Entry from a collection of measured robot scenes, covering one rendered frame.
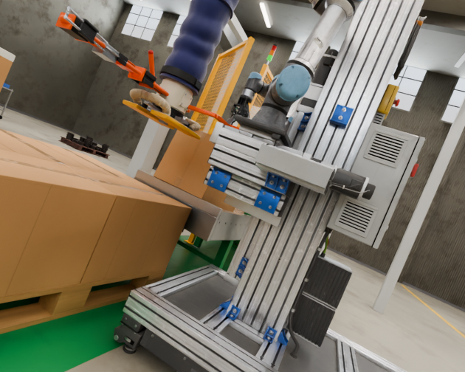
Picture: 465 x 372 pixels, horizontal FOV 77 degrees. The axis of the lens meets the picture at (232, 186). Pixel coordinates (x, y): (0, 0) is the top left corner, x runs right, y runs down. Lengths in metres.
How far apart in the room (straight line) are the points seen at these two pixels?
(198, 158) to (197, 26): 0.74
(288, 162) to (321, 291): 0.62
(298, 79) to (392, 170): 0.52
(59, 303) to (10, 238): 0.39
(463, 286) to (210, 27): 10.70
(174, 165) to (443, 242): 10.01
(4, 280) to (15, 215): 0.23
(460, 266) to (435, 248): 0.80
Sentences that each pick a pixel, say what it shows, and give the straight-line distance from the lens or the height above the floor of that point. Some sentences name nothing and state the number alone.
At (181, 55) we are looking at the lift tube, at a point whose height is 1.26.
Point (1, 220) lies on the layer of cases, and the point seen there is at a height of 0.41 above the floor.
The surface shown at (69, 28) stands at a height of 1.03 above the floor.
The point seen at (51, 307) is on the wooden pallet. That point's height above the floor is 0.05.
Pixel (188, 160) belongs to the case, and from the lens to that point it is 1.92.
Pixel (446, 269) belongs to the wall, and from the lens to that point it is 11.27.
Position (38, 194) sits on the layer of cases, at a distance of 1.11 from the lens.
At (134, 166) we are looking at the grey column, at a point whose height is 0.55.
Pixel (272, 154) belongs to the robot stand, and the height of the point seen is 0.92.
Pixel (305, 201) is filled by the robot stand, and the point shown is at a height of 0.83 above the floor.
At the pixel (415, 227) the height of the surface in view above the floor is 1.18.
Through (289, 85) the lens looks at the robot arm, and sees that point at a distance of 1.13.
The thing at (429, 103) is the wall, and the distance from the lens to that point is 11.85.
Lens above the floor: 0.77
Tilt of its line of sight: level
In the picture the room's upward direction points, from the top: 23 degrees clockwise
